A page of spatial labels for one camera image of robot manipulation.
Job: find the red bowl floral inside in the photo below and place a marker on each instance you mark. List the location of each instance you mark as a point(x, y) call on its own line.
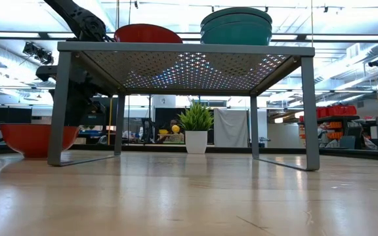
point(28, 141)
point(148, 34)

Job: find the teal bowl patterned inside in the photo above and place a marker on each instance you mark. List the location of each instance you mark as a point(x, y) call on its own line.
point(235, 34)
point(235, 17)
point(235, 10)

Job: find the black background robot arm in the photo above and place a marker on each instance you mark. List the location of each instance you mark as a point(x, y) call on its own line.
point(148, 129)

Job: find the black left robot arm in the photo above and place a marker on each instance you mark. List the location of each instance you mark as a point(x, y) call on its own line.
point(80, 19)

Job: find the black computer monitor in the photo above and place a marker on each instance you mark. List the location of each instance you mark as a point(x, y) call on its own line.
point(105, 114)

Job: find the yellow vertical pole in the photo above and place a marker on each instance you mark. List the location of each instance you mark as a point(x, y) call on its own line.
point(110, 134)

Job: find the black ceiling spotlight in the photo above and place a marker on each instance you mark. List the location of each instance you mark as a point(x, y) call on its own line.
point(45, 58)
point(29, 49)

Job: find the black partition panel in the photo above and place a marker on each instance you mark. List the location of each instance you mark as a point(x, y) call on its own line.
point(166, 113)

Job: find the yellow cup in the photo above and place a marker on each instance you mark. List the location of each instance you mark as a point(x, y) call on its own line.
point(163, 131)

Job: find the yellow ball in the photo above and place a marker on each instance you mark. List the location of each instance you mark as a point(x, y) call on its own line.
point(176, 128)

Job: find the grey perforated metal shelf riser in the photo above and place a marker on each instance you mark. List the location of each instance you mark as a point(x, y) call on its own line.
point(182, 49)

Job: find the artificial green plant white pot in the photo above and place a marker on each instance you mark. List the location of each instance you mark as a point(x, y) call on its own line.
point(196, 142)

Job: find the white hanging cloth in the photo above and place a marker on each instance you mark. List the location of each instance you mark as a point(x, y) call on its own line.
point(231, 128)

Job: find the red storage bin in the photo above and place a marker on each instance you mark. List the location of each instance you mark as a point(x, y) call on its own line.
point(322, 112)
point(341, 110)

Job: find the orange storage bin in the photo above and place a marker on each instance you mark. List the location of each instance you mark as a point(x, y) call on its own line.
point(335, 135)
point(335, 125)

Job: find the black shelving rack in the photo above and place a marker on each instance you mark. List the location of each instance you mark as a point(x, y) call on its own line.
point(340, 117)

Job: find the grey blue chair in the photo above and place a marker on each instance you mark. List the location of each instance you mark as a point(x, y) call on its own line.
point(348, 142)

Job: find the black aluminium table frame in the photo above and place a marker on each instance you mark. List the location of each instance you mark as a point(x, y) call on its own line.
point(228, 149)

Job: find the black ceiling security camera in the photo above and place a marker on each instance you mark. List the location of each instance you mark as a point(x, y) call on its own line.
point(376, 62)

